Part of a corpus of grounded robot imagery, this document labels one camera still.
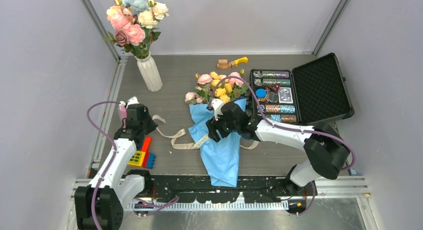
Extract yellow wooden arch block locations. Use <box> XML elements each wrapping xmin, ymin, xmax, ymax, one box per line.
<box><xmin>231</xmin><ymin>56</ymin><xmax>248</xmax><ymax>66</ymax></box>

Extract cream satin ribbon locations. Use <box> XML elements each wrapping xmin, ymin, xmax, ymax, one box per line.
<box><xmin>152</xmin><ymin>114</ymin><xmax>260</xmax><ymax>151</ymax></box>

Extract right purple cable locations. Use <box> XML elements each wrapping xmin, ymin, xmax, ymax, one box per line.
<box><xmin>210</xmin><ymin>76</ymin><xmax>357</xmax><ymax>171</ymax></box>

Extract purple cable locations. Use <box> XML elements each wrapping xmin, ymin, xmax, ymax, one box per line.
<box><xmin>86</xmin><ymin>101</ymin><xmax>180</xmax><ymax>230</ymax></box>
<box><xmin>210</xmin><ymin>76</ymin><xmax>357</xmax><ymax>171</ymax></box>

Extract blue paper bouquet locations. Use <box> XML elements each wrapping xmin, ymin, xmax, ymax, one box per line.
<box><xmin>184</xmin><ymin>69</ymin><xmax>251</xmax><ymax>188</ymax></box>

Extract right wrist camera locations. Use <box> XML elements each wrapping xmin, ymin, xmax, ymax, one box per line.
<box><xmin>206</xmin><ymin>98</ymin><xmax>225</xmax><ymax>120</ymax></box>

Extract white ribbed vase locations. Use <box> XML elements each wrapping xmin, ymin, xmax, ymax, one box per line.
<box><xmin>135</xmin><ymin>54</ymin><xmax>163</xmax><ymax>92</ymax></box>

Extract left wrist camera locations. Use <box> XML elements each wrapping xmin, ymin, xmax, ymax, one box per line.
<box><xmin>119</xmin><ymin>96</ymin><xmax>140</xmax><ymax>109</ymax></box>

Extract blue round chip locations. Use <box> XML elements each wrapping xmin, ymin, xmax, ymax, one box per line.
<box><xmin>255</xmin><ymin>88</ymin><xmax>267</xmax><ymax>98</ymax></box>

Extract blue studded toy brick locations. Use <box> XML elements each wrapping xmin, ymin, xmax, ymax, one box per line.
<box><xmin>144</xmin><ymin>153</ymin><xmax>156</xmax><ymax>169</ymax></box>

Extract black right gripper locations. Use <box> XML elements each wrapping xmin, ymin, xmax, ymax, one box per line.
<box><xmin>206</xmin><ymin>112</ymin><xmax>239</xmax><ymax>143</ymax></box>

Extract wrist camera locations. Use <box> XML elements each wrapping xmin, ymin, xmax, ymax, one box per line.
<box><xmin>119</xmin><ymin>96</ymin><xmax>140</xmax><ymax>109</ymax></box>
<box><xmin>206</xmin><ymin>98</ymin><xmax>225</xmax><ymax>120</ymax></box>

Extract playing card deck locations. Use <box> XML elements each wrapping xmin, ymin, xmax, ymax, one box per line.
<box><xmin>278</xmin><ymin>87</ymin><xmax>294</xmax><ymax>104</ymax></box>

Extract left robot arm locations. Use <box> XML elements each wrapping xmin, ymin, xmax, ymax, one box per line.
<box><xmin>74</xmin><ymin>103</ymin><xmax>157</xmax><ymax>230</ymax></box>

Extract yellow grid toy block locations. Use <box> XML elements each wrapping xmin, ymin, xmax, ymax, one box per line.
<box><xmin>128</xmin><ymin>151</ymin><xmax>146</xmax><ymax>167</ymax></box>

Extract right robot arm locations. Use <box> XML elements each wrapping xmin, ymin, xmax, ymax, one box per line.
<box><xmin>206</xmin><ymin>99</ymin><xmax>350</xmax><ymax>195</ymax></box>

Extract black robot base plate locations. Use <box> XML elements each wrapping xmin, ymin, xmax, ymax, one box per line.
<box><xmin>136</xmin><ymin>175</ymin><xmax>313</xmax><ymax>204</ymax></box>

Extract black poker chip case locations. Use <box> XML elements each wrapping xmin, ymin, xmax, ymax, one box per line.
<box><xmin>247</xmin><ymin>53</ymin><xmax>355</xmax><ymax>125</ymax></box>

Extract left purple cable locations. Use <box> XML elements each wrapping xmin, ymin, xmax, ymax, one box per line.
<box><xmin>86</xmin><ymin>101</ymin><xmax>180</xmax><ymax>230</ymax></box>

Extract pink flowers in vase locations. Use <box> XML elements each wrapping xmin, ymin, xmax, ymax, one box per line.
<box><xmin>104</xmin><ymin>0</ymin><xmax>169</xmax><ymax>59</ymax></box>

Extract orange toy bar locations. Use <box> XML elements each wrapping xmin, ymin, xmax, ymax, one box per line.
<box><xmin>141</xmin><ymin>137</ymin><xmax>152</xmax><ymax>168</ymax></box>

